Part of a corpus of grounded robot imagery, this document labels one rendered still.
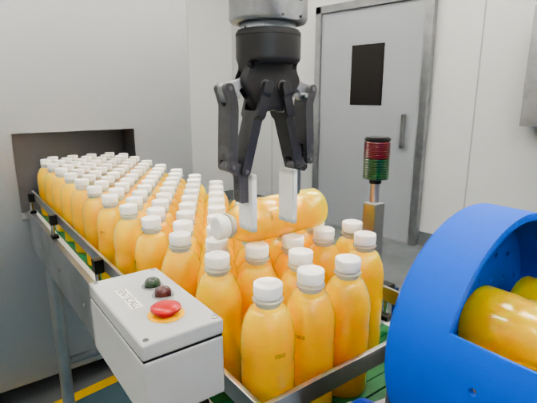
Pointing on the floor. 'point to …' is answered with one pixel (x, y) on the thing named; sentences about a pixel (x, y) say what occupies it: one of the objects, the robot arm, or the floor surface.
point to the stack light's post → (374, 221)
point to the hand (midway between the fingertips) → (268, 201)
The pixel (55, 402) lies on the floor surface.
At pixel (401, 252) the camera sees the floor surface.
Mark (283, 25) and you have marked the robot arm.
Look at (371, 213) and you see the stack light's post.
